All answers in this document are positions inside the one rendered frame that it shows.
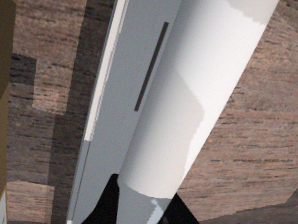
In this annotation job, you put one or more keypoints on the white tube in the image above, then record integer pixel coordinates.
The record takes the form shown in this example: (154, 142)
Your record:
(209, 46)

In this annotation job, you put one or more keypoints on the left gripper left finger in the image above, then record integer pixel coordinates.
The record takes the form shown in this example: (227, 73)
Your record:
(106, 209)

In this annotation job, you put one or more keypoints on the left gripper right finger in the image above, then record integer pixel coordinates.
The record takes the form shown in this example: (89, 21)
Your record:
(177, 213)

